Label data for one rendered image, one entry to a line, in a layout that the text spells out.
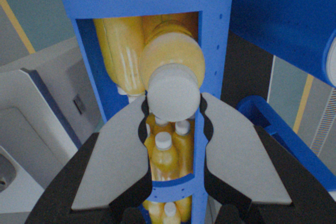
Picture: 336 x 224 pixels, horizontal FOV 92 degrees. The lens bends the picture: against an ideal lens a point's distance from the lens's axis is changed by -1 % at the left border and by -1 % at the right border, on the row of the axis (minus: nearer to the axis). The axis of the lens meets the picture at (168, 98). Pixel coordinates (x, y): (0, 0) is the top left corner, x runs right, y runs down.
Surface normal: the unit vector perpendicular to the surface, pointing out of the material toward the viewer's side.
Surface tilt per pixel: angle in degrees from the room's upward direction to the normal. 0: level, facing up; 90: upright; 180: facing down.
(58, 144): 0
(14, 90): 0
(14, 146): 90
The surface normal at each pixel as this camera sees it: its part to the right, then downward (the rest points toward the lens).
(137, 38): 0.68, 0.34
